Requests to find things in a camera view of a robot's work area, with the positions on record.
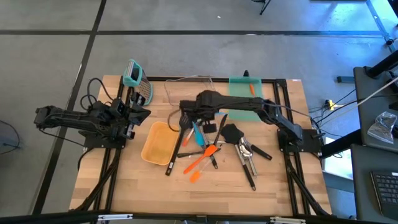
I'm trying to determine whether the teal steel box grater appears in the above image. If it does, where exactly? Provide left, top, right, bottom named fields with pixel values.
left=123, top=58, right=154, bottom=107

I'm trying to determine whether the clear plastic bin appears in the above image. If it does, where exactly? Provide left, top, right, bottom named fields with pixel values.
left=164, top=75, right=216, bottom=108

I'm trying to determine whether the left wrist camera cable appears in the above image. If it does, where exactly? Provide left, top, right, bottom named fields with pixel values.
left=80, top=77, right=114, bottom=110

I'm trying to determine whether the teal plastic bin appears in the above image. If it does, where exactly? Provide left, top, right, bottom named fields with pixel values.
left=228, top=76, right=264, bottom=122

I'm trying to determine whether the silver aluminium bracket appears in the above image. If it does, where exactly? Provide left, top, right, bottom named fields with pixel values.
left=269, top=217, right=307, bottom=224
left=98, top=213, right=134, bottom=222

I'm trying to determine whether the black desk foot bar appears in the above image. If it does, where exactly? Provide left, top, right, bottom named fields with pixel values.
left=320, top=129, right=363, bottom=159

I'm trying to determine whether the clear plastic bag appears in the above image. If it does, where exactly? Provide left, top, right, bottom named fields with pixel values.
left=366, top=111, right=398, bottom=145

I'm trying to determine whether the black aluminium table frame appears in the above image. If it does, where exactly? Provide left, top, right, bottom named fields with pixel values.
left=70, top=75, right=335, bottom=224

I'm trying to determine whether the white cable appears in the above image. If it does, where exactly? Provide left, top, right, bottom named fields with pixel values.
left=356, top=76, right=398, bottom=108

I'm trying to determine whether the orange brush clear handle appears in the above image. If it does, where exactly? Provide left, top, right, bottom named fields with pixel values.
left=190, top=161, right=216, bottom=184

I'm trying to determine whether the black keyboard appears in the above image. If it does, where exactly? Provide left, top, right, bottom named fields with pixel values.
left=369, top=170, right=398, bottom=220

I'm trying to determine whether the black frame beam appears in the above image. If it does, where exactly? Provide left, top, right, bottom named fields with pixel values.
left=0, top=210, right=398, bottom=224

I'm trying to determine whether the dark grey desk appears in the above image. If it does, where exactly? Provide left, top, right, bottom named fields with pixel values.
left=350, top=144, right=398, bottom=224
left=353, top=66, right=398, bottom=153

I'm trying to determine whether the black desk leg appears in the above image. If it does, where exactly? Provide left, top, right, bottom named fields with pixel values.
left=364, top=49, right=398, bottom=79

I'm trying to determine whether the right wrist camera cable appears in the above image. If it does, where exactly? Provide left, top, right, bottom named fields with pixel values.
left=167, top=107, right=183, bottom=133

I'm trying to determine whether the yellow power plug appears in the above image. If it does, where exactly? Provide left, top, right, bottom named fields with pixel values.
left=325, top=99, right=345, bottom=111

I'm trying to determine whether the long black slotted spatula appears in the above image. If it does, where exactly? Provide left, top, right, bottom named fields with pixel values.
left=164, top=113, right=192, bottom=177

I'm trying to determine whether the orange plastic bin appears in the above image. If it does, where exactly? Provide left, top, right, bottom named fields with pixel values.
left=140, top=121, right=182, bottom=167

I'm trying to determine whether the shiny steel scoop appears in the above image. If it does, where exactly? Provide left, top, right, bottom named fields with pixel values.
left=238, top=136, right=259, bottom=177

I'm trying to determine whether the black solid turner steel handle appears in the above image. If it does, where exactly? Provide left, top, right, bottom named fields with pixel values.
left=220, top=123, right=257, bottom=192

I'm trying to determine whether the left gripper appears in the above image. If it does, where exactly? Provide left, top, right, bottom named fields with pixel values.
left=124, top=93, right=152, bottom=139

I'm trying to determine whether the thin black floor cable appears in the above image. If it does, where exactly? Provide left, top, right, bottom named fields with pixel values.
left=0, top=119, right=22, bottom=156

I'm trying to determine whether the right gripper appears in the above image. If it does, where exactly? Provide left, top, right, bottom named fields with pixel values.
left=180, top=90, right=223, bottom=134

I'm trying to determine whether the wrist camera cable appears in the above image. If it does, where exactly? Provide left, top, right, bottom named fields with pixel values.
left=80, top=77, right=114, bottom=110
left=167, top=107, right=183, bottom=133

